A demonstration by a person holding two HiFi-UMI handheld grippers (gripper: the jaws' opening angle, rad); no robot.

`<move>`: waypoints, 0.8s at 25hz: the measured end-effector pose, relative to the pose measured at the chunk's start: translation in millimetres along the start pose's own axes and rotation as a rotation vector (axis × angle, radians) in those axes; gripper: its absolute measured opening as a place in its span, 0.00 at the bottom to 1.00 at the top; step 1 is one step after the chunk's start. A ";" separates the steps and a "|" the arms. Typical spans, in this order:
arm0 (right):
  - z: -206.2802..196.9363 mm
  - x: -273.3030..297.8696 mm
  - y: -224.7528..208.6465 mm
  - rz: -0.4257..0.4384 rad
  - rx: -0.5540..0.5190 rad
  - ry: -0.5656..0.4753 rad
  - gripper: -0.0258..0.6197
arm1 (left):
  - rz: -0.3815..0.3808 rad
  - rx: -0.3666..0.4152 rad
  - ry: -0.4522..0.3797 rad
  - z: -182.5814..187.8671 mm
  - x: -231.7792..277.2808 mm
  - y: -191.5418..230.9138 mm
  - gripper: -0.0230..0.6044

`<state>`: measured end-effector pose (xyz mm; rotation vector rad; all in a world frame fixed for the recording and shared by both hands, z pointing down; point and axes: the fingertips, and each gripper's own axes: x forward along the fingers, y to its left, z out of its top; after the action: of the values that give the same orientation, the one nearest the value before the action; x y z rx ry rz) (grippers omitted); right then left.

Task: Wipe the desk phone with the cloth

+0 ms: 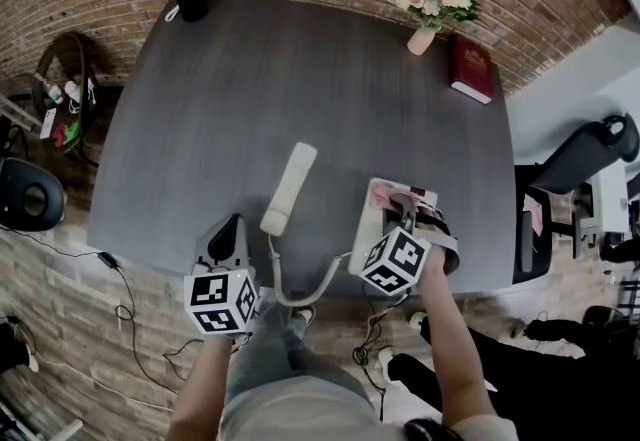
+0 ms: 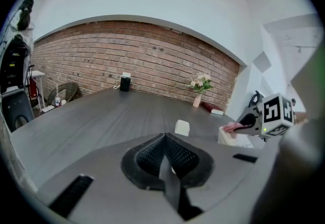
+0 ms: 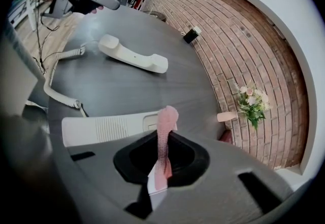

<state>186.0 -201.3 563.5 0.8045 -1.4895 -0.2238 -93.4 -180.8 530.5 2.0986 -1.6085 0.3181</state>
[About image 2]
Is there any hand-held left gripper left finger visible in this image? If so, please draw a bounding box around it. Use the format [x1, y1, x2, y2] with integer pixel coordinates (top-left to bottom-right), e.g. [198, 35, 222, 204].
[37, 133, 186, 224]

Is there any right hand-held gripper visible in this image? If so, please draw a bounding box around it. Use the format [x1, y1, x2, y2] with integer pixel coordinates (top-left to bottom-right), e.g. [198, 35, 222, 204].
[235, 92, 295, 140]

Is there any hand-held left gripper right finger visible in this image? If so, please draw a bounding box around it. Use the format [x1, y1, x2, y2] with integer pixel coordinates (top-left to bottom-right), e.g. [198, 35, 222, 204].
[165, 133, 270, 224]

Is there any pink cloth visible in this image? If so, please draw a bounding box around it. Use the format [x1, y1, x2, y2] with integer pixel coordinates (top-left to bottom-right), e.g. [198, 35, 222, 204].
[221, 121, 242, 134]

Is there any white telephone base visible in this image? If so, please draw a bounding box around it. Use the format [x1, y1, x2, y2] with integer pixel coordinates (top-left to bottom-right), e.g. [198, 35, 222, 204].
[217, 126, 254, 149]

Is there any white telephone handset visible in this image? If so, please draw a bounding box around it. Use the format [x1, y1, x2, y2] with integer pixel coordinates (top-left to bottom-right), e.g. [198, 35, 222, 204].
[174, 119, 190, 137]

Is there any black office chair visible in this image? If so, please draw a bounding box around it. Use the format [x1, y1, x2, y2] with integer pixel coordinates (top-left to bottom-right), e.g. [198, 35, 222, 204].
[248, 90, 265, 108]

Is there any dark red book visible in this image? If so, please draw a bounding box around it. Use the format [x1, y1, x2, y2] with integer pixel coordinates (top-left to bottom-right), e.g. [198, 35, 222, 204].
[201, 101, 225, 116]

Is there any pink vase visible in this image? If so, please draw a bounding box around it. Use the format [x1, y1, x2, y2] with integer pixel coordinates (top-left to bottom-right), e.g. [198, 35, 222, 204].
[192, 93, 203, 108]

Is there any pale flower bouquet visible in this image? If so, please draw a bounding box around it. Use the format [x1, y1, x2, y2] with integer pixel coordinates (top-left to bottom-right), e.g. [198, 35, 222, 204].
[186, 73, 214, 95]

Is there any black cylinder white lid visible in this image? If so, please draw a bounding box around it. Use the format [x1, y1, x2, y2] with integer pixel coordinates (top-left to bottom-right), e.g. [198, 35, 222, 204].
[113, 72, 132, 92]

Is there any wicker chair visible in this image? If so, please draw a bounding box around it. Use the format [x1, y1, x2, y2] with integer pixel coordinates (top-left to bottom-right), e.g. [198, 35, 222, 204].
[47, 82, 82, 107]

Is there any black and white speaker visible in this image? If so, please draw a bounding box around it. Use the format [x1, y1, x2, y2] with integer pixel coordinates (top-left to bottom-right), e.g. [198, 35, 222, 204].
[1, 88, 35, 133]

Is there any red fire extinguisher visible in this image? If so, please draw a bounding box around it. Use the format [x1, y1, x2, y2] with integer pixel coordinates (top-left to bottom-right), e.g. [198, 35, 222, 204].
[28, 77, 39, 102]

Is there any white stand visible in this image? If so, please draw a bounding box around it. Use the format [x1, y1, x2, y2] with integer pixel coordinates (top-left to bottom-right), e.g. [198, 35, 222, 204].
[25, 70, 46, 109]

